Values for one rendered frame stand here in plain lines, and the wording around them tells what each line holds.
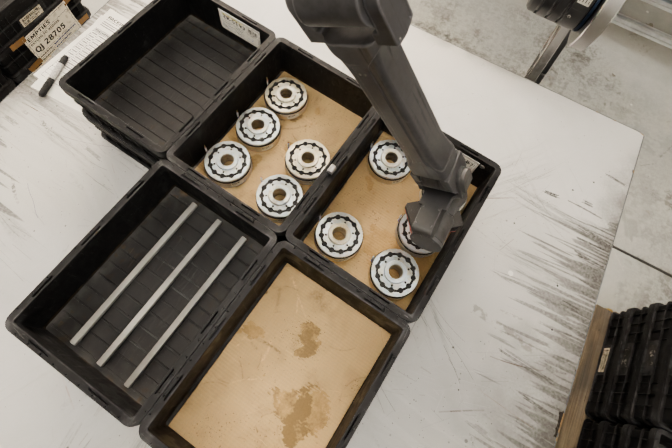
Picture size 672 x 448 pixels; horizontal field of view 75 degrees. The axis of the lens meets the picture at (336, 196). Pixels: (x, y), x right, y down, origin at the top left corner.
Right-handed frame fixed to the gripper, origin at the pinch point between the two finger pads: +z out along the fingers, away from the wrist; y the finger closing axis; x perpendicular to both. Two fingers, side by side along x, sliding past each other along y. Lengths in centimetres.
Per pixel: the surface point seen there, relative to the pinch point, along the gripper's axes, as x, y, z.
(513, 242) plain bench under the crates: -2.8, 28.4, 17.3
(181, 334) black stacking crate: -11, -52, 4
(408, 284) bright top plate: -10.6, -5.9, 1.4
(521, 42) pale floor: 116, 112, 86
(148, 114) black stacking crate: 41, -56, 3
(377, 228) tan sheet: 3.2, -8.7, 4.0
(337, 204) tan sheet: 10.4, -16.3, 3.9
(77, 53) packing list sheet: 73, -78, 15
